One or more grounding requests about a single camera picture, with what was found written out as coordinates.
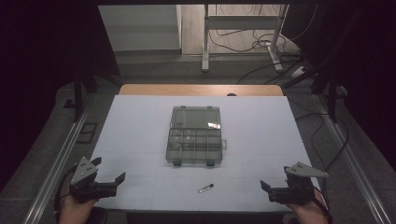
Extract clear plastic compartment box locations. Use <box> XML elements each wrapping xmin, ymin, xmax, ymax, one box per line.
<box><xmin>164</xmin><ymin>105</ymin><xmax>228</xmax><ymax>168</ymax></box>

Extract white table mat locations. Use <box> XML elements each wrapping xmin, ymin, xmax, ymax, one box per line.
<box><xmin>90</xmin><ymin>94</ymin><xmax>320</xmax><ymax>215</ymax></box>

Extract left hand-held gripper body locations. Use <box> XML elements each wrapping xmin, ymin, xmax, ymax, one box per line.
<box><xmin>68</xmin><ymin>156</ymin><xmax>120</xmax><ymax>203</ymax></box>

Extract white cabinet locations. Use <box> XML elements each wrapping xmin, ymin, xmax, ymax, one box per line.
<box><xmin>98</xmin><ymin>4</ymin><xmax>183</xmax><ymax>52</ymax></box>

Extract person's right hand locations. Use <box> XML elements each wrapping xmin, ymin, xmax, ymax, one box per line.
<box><xmin>285</xmin><ymin>189</ymin><xmax>330</xmax><ymax>224</ymax></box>

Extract small metal screw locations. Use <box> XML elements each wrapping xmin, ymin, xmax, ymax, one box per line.
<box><xmin>197</xmin><ymin>183</ymin><xmax>215</xmax><ymax>194</ymax></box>

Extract tangle of black floor cables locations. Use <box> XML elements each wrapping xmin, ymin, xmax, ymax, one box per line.
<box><xmin>207</xmin><ymin>29</ymin><xmax>304</xmax><ymax>86</ymax></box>

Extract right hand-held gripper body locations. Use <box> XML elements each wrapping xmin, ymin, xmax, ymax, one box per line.
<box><xmin>268</xmin><ymin>161</ymin><xmax>330</xmax><ymax>206</ymax></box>

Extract aluminium floor rail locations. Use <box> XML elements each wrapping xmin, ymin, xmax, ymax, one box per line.
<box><xmin>313</xmin><ymin>92</ymin><xmax>394</xmax><ymax>224</ymax></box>
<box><xmin>21</xmin><ymin>92</ymin><xmax>95</xmax><ymax>224</ymax></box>

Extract black metal stand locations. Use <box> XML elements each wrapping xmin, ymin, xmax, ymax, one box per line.
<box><xmin>311</xmin><ymin>69</ymin><xmax>342</xmax><ymax>123</ymax></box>
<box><xmin>73</xmin><ymin>72</ymin><xmax>99</xmax><ymax>123</ymax></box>

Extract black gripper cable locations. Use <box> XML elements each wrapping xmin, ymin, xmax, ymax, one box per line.
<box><xmin>311</xmin><ymin>186</ymin><xmax>333</xmax><ymax>223</ymax></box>
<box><xmin>53</xmin><ymin>163</ymin><xmax>78</xmax><ymax>222</ymax></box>

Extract black floor cable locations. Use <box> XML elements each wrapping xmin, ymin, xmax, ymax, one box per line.
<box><xmin>294</xmin><ymin>112</ymin><xmax>350</xmax><ymax>188</ymax></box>

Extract dark floor socket plate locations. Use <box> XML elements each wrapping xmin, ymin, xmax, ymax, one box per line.
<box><xmin>76</xmin><ymin>122</ymin><xmax>99</xmax><ymax>145</ymax></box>

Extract white metal desk frame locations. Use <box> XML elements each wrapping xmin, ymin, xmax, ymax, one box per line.
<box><xmin>201</xmin><ymin>4</ymin><xmax>290</xmax><ymax>74</ymax></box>

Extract person's left hand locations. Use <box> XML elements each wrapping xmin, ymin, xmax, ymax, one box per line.
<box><xmin>58</xmin><ymin>195</ymin><xmax>98</xmax><ymax>224</ymax></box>

